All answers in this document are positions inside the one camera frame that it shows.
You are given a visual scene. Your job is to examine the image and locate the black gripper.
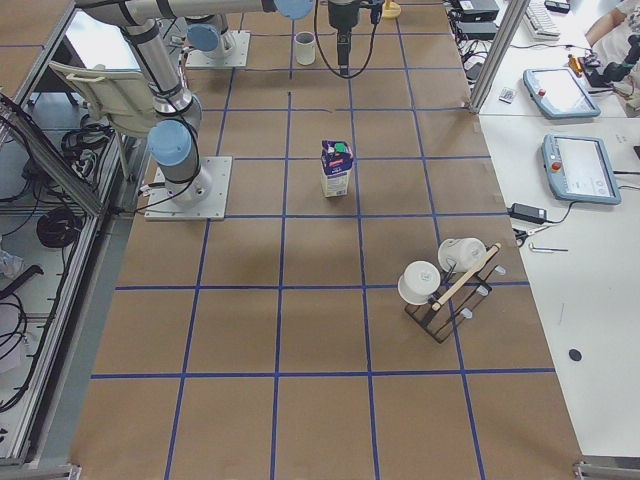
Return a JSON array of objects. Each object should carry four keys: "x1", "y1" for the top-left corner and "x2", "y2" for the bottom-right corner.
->
[{"x1": 328, "y1": 0, "x2": 384, "y2": 70}]

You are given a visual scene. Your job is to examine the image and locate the white ribbed mug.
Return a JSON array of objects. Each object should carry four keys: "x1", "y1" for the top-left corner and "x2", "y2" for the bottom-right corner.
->
[{"x1": 294, "y1": 31, "x2": 316, "y2": 66}]

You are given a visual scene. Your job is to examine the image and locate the milk carton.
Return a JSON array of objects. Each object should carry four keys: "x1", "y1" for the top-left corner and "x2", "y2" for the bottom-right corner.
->
[{"x1": 321, "y1": 140, "x2": 354, "y2": 198}]

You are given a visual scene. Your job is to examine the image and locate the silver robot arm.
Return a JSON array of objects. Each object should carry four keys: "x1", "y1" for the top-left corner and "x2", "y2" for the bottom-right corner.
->
[
  {"x1": 185, "y1": 14, "x2": 236, "y2": 58},
  {"x1": 76, "y1": 1, "x2": 319, "y2": 206}
]

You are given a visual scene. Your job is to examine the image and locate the white cup on rack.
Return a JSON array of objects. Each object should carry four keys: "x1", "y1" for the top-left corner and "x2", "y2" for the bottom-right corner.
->
[{"x1": 397, "y1": 261, "x2": 441, "y2": 306}]

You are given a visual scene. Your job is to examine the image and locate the wooden mug tree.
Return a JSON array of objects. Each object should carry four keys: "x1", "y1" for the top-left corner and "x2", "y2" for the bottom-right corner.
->
[{"x1": 382, "y1": 0, "x2": 402, "y2": 20}]

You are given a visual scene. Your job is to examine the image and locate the black power brick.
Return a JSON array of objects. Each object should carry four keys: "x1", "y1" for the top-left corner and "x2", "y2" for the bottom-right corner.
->
[{"x1": 456, "y1": 22, "x2": 498, "y2": 41}]

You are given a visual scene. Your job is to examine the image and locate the small remote control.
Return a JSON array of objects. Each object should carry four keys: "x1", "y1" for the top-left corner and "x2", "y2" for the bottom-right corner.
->
[{"x1": 499, "y1": 87, "x2": 516, "y2": 104}]

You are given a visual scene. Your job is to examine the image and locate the white keyboard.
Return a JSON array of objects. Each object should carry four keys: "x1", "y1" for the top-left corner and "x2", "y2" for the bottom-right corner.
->
[{"x1": 522, "y1": 1, "x2": 561, "y2": 41}]

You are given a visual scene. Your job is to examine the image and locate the far teach pendant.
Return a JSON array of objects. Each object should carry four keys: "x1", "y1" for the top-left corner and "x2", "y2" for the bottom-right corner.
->
[{"x1": 523, "y1": 68, "x2": 601, "y2": 119}]

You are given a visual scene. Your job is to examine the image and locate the teach pendant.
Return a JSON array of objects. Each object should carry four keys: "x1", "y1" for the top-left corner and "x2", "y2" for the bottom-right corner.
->
[
  {"x1": 523, "y1": 68, "x2": 601, "y2": 119},
  {"x1": 541, "y1": 134, "x2": 621, "y2": 205}
]

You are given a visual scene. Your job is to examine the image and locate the white smiley mug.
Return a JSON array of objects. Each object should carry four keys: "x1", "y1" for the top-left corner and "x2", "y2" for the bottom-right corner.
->
[{"x1": 438, "y1": 237, "x2": 486, "y2": 273}]

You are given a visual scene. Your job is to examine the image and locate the black power adapter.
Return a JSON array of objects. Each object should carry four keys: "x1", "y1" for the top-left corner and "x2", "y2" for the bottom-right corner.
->
[{"x1": 508, "y1": 203, "x2": 547, "y2": 225}]

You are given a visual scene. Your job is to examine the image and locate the person at desk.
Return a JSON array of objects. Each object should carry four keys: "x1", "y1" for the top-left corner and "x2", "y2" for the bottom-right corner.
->
[{"x1": 585, "y1": 0, "x2": 639, "y2": 67}]

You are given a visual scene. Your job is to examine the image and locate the near teach pendant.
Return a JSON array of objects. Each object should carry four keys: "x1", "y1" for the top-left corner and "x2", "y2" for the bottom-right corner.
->
[{"x1": 541, "y1": 134, "x2": 621, "y2": 205}]

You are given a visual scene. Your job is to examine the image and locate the black scissors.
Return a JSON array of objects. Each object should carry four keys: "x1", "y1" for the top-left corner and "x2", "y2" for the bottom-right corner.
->
[{"x1": 513, "y1": 225, "x2": 548, "y2": 248}]

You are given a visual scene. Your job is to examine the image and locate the allen key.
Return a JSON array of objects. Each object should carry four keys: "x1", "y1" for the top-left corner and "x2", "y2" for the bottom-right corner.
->
[{"x1": 528, "y1": 243, "x2": 569, "y2": 254}]

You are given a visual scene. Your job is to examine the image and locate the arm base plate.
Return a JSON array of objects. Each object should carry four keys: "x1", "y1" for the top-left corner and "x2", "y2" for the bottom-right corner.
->
[
  {"x1": 186, "y1": 27, "x2": 250, "y2": 69},
  {"x1": 144, "y1": 156, "x2": 233, "y2": 221}
]

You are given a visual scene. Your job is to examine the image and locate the aluminium frame post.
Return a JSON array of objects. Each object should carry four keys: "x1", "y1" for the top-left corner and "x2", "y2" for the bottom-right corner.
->
[{"x1": 468, "y1": 0, "x2": 529, "y2": 114}]

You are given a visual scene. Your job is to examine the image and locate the black wire cup rack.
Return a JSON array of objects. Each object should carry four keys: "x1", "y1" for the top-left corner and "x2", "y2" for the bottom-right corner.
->
[{"x1": 404, "y1": 243, "x2": 506, "y2": 344}]

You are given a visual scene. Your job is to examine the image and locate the coiled black cables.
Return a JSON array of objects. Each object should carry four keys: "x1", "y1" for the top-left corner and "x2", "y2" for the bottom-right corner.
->
[{"x1": 35, "y1": 204, "x2": 84, "y2": 250}]

